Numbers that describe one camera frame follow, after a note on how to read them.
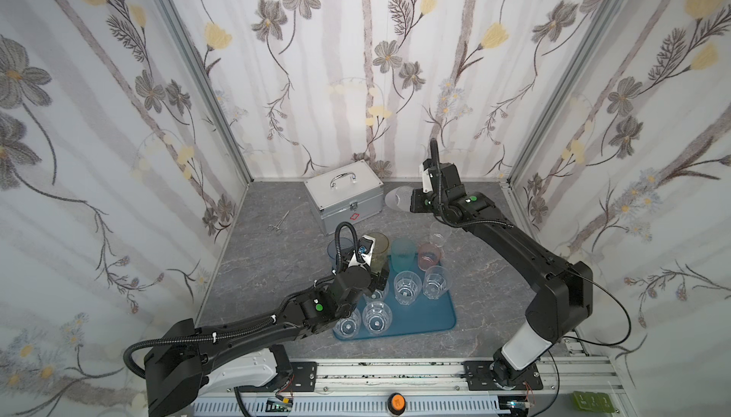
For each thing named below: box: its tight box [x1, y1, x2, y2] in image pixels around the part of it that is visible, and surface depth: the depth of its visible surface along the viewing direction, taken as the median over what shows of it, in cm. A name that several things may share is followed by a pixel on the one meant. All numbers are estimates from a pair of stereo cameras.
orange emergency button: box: [387, 392, 407, 417], surface depth 64 cm
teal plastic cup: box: [391, 238, 417, 273], surface depth 92 cm
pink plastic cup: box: [416, 242, 442, 272], surface depth 97 cm
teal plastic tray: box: [334, 255, 457, 341], surface depth 88 cm
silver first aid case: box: [303, 159, 384, 237], surface depth 100 cm
